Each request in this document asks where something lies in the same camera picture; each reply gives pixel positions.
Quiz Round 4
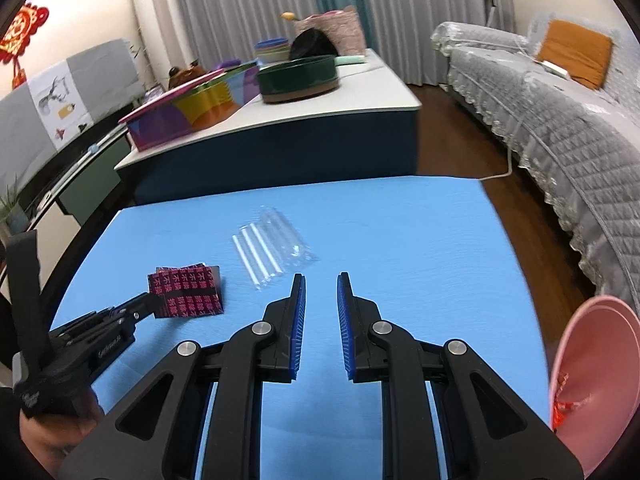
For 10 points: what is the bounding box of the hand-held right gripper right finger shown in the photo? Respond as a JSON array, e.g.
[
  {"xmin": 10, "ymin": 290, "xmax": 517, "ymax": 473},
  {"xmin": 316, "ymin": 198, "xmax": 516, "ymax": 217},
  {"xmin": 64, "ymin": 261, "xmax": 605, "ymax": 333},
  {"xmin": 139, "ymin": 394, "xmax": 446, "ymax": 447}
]
[{"xmin": 336, "ymin": 271, "xmax": 586, "ymax": 480}]

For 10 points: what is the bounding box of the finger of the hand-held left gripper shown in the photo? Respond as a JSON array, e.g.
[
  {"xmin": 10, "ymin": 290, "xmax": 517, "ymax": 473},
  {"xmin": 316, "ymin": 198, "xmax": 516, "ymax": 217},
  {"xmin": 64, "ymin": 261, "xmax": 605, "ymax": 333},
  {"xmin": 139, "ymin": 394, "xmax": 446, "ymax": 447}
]
[
  {"xmin": 100, "ymin": 300, "xmax": 162, "ymax": 332},
  {"xmin": 50, "ymin": 292, "xmax": 151, "ymax": 337}
]

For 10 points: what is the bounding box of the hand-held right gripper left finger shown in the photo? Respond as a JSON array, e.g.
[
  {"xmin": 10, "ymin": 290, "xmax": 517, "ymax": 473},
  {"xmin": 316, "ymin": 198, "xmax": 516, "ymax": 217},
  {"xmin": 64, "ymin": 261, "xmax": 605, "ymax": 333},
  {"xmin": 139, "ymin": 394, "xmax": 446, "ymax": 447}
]
[{"xmin": 57, "ymin": 273, "xmax": 307, "ymax": 480}]

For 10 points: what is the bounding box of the pink patterned packet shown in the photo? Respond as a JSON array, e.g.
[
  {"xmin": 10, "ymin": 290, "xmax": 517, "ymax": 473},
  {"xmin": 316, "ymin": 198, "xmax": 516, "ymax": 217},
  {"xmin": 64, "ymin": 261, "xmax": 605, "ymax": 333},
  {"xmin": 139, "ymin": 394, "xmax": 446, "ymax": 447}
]
[{"xmin": 147, "ymin": 261, "xmax": 224, "ymax": 319}]

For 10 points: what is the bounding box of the clear plastic straw packet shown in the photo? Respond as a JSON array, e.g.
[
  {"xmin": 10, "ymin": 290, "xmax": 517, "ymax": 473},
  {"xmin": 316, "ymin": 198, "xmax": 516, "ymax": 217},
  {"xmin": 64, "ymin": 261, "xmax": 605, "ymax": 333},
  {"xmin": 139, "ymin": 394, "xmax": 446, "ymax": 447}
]
[{"xmin": 231, "ymin": 205, "xmax": 319, "ymax": 292}]

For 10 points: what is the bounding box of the red foil wrapper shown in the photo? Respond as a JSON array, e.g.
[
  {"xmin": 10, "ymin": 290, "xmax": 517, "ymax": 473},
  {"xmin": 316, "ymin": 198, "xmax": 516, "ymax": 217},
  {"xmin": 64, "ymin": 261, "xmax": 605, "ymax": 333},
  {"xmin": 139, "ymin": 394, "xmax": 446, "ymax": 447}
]
[{"xmin": 550, "ymin": 370, "xmax": 593, "ymax": 432}]

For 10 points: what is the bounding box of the pink plastic bin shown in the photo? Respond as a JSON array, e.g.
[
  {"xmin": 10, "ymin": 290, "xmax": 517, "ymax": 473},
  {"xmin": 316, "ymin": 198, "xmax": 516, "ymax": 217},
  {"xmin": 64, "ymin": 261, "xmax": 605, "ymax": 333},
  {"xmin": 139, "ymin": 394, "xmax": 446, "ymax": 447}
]
[{"xmin": 547, "ymin": 295, "xmax": 640, "ymax": 478}]

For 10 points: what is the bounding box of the person's left hand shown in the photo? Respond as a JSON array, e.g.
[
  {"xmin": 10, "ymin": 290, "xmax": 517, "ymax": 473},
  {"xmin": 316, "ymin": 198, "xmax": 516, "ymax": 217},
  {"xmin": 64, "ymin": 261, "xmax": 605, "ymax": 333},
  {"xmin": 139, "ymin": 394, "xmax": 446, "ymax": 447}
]
[{"xmin": 20, "ymin": 390, "xmax": 106, "ymax": 471}]

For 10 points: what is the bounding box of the dark television cabinet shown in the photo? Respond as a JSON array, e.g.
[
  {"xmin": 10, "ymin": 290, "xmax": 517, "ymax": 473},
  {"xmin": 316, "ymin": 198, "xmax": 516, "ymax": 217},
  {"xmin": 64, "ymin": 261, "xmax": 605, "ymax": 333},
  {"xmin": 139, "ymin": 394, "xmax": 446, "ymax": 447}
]
[{"xmin": 15, "ymin": 120, "xmax": 133, "ymax": 241}]

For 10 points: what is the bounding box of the small spiky potted plant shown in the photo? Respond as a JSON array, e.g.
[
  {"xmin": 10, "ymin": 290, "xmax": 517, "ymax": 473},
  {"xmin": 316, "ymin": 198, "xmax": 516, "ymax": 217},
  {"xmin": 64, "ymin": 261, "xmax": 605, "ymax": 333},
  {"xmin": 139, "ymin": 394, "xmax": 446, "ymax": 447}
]
[{"xmin": 0, "ymin": 175, "xmax": 28, "ymax": 233}]

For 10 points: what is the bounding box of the white top coffee table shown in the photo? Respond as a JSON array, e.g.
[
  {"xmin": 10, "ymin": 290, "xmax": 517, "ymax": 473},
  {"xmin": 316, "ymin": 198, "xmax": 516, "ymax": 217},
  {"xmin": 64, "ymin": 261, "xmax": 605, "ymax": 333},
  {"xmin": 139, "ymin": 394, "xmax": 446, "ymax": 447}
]
[{"xmin": 114, "ymin": 47, "xmax": 423, "ymax": 206}]

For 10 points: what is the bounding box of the colourful rectangular box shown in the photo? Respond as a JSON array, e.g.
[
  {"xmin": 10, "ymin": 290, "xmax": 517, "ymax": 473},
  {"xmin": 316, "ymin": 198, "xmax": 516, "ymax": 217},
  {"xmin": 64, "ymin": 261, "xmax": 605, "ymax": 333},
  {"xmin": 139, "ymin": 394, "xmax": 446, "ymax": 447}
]
[{"xmin": 118, "ymin": 62, "xmax": 261, "ymax": 152}]

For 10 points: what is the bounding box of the grey television cover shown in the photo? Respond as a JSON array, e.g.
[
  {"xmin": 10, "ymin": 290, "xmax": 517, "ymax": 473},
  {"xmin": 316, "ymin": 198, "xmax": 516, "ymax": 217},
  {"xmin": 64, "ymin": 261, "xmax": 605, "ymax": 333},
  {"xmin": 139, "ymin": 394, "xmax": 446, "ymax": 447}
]
[{"xmin": 0, "ymin": 39, "xmax": 146, "ymax": 191}]

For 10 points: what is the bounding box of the dark green round tin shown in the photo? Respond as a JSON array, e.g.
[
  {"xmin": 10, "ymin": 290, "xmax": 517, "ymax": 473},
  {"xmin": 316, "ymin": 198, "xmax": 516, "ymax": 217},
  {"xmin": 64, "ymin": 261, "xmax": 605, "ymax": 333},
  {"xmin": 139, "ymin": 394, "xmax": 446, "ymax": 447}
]
[{"xmin": 256, "ymin": 55, "xmax": 342, "ymax": 105}]

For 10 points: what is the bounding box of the stack of coloured bowls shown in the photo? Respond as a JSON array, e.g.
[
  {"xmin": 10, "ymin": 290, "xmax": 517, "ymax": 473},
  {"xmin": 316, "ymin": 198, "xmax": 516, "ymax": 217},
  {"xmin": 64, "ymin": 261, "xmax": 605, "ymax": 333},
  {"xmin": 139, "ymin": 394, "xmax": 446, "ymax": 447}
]
[{"xmin": 254, "ymin": 36, "xmax": 292, "ymax": 65}]

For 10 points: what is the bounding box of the black hat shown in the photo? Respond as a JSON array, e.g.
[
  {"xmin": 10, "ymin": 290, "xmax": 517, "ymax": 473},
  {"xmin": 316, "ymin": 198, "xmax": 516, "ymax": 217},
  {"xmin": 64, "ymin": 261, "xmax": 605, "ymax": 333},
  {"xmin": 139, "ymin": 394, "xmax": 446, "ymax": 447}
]
[{"xmin": 288, "ymin": 27, "xmax": 341, "ymax": 63}]

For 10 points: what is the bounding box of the white standing air conditioner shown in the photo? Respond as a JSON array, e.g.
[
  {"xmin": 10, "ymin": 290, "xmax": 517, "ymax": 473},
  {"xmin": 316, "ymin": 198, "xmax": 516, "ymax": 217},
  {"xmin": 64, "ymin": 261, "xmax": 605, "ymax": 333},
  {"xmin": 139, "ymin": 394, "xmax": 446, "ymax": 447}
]
[{"xmin": 131, "ymin": 0, "xmax": 196, "ymax": 91}]

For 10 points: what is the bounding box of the pink basket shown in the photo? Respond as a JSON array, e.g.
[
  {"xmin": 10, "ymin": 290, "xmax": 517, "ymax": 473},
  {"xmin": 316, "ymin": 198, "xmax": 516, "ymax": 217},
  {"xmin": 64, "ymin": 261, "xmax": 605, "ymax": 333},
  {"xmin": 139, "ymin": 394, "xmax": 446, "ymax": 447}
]
[{"xmin": 294, "ymin": 6, "xmax": 368, "ymax": 58}]

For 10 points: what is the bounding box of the grey quilted sofa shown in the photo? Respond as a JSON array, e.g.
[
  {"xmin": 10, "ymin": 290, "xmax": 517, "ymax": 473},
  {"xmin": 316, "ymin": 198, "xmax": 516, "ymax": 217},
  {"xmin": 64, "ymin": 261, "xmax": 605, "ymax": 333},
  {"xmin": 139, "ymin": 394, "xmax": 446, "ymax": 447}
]
[{"xmin": 431, "ymin": 10, "xmax": 640, "ymax": 301}]

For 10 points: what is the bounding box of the grey curtain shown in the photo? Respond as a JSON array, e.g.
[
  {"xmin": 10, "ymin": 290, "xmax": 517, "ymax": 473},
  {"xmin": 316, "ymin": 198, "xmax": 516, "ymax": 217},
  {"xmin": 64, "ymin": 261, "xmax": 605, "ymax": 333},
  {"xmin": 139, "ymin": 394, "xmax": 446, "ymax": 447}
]
[
  {"xmin": 350, "ymin": 0, "xmax": 516, "ymax": 86},
  {"xmin": 167, "ymin": 0, "xmax": 321, "ymax": 86}
]

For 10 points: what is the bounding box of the orange cushion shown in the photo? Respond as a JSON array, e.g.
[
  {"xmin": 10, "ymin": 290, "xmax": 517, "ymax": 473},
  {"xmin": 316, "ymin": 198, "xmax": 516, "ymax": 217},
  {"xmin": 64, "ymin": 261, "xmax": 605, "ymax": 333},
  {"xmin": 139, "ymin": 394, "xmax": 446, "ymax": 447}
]
[{"xmin": 537, "ymin": 20, "xmax": 614, "ymax": 91}]

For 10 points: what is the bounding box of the white floor stand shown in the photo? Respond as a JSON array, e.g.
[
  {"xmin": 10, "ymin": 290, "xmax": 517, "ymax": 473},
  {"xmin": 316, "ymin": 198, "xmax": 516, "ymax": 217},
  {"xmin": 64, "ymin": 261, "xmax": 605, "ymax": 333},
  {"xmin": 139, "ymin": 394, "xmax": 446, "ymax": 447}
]
[{"xmin": 477, "ymin": 0, "xmax": 513, "ymax": 26}]

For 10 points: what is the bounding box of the white power cable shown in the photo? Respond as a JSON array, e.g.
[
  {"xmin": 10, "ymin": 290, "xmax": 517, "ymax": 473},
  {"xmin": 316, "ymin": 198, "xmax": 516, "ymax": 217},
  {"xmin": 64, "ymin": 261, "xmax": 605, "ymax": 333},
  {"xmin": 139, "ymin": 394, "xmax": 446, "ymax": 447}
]
[{"xmin": 475, "ymin": 60, "xmax": 543, "ymax": 184}]

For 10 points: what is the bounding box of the red knot wall decoration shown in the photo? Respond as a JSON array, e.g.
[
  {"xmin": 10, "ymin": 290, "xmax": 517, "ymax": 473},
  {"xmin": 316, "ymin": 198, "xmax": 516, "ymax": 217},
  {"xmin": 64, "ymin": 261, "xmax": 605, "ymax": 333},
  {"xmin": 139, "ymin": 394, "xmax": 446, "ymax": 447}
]
[{"xmin": 0, "ymin": 4, "xmax": 51, "ymax": 91}]

